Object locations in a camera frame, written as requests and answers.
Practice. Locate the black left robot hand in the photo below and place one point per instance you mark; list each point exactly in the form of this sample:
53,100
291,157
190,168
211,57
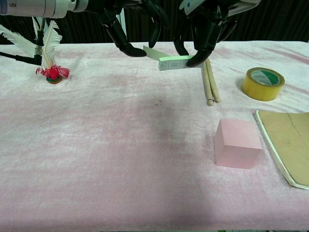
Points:
118,31

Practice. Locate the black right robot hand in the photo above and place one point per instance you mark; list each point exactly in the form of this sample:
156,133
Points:
207,29

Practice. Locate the small green paper piece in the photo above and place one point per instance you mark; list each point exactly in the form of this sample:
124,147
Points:
154,53

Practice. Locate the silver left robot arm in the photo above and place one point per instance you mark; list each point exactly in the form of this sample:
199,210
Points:
36,7

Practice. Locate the pink foam cube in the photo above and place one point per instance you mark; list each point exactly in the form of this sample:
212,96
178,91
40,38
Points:
237,147

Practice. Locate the white feather shuttlecock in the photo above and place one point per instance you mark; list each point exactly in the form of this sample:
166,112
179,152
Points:
51,48

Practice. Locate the black pleated curtain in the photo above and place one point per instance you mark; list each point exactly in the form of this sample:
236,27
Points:
277,19

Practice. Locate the yellow packing tape roll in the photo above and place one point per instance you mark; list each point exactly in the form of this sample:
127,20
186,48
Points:
262,90

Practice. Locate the pink plush table cloth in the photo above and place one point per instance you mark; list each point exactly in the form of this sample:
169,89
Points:
120,169

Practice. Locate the brown cardboard notebook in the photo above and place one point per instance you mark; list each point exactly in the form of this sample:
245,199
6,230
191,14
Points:
287,142

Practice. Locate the white frame post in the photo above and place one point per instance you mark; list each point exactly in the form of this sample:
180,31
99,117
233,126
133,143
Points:
123,21

